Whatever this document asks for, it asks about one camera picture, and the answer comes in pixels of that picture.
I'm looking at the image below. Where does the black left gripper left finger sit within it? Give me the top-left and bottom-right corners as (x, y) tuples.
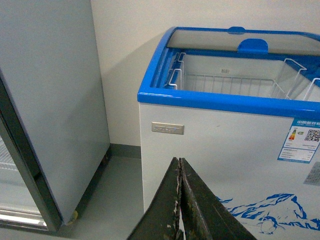
(127, 157), (184, 240)

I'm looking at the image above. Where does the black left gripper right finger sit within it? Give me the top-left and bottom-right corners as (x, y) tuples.
(179, 158), (255, 240)

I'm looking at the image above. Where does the grey upright display fridge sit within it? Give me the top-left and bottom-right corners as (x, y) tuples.
(0, 0), (110, 232)

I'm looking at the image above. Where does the silver brand badge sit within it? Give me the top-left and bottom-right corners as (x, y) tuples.
(151, 122), (185, 135)

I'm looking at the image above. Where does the grey text sticker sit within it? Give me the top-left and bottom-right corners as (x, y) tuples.
(304, 161), (320, 186)

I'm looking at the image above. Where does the white blue chest freezer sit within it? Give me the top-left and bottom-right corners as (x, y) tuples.
(137, 27), (320, 240)

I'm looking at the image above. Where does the energy label sticker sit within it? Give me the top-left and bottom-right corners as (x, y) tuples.
(277, 118), (320, 164)

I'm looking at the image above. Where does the blue glass freezer lid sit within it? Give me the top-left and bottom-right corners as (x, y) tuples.
(167, 27), (320, 56)

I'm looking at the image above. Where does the white wire freezer basket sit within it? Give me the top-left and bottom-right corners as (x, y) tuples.
(164, 52), (320, 102)

